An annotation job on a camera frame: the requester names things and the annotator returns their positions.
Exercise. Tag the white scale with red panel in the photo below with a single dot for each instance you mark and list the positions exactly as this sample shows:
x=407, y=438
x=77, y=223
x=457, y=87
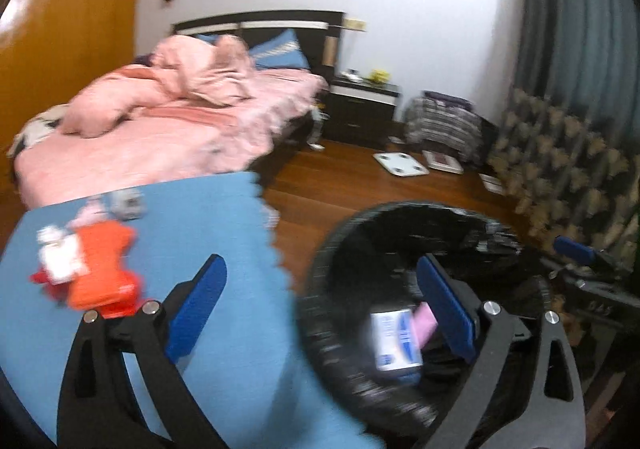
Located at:
x=442, y=160

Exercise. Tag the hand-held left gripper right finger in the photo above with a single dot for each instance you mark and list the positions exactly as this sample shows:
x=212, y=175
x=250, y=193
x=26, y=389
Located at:
x=447, y=304

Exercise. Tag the grey leaf-pattern curtain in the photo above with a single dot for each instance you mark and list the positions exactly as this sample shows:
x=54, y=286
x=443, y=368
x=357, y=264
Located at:
x=565, y=54

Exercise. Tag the dark nightstand with white trim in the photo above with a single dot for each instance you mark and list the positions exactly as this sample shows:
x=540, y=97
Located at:
x=360, y=119

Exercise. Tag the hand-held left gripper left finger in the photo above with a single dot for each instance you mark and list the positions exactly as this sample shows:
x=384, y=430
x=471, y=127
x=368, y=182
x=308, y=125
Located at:
x=195, y=309

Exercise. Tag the blue foam mat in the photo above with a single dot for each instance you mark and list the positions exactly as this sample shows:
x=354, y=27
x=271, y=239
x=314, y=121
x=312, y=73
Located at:
x=225, y=229

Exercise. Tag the wooden wardrobe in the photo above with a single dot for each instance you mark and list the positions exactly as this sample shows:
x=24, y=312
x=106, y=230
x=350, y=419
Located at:
x=75, y=29

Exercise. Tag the white and blue box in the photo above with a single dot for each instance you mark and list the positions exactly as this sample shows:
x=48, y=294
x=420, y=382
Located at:
x=395, y=339

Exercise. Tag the large blue pillow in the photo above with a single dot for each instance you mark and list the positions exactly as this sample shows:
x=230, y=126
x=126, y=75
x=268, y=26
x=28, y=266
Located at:
x=280, y=51

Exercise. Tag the black and white patterned cloth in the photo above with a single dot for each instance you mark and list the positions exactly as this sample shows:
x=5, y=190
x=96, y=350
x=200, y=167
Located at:
x=35, y=124

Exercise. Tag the yellow plush toy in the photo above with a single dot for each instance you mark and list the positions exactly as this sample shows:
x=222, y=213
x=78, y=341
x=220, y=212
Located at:
x=379, y=77

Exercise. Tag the small blue pillow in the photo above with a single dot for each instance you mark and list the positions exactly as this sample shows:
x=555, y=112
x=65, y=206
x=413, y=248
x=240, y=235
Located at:
x=206, y=36

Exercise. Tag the orange textured sponge cloth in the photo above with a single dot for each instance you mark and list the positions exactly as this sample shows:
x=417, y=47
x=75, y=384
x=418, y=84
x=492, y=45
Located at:
x=100, y=264

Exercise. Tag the white paper on floor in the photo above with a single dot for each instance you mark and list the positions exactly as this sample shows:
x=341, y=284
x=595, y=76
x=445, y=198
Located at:
x=492, y=183

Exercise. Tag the plaid bag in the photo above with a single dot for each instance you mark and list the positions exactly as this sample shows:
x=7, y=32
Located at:
x=440, y=129

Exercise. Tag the dark bed headboard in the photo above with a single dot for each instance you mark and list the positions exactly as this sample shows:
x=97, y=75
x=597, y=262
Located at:
x=310, y=29

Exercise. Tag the wall socket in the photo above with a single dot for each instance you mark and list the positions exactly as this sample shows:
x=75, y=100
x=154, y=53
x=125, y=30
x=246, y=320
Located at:
x=356, y=24

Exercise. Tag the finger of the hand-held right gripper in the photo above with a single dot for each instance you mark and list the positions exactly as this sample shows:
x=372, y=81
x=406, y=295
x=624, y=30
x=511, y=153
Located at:
x=575, y=249

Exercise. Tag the pink packet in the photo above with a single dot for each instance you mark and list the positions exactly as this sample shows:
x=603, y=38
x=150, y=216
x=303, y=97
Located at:
x=425, y=326

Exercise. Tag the grey sock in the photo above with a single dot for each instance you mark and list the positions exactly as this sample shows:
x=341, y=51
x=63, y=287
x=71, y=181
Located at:
x=127, y=205

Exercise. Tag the pink duvet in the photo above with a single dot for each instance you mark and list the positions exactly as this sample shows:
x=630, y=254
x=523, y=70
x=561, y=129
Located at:
x=190, y=74

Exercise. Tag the white remote control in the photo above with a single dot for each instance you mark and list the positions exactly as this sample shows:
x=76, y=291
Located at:
x=351, y=76

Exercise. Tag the white bathroom scale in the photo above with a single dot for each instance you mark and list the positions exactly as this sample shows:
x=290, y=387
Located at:
x=400, y=163

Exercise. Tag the grey patterned cloth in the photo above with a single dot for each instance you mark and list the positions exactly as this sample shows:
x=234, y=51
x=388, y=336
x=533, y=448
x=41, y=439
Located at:
x=271, y=218

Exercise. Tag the bed with pink sheet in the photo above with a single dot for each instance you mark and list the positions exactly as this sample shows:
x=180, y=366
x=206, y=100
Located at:
x=150, y=149

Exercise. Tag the dark purple cloth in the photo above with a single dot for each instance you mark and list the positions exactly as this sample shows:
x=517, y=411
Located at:
x=144, y=60

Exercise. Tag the black bin with bag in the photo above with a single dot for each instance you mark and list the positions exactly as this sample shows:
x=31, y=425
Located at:
x=340, y=279

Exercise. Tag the red ribbon cloth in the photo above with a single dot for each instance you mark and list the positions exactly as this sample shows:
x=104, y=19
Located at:
x=42, y=279

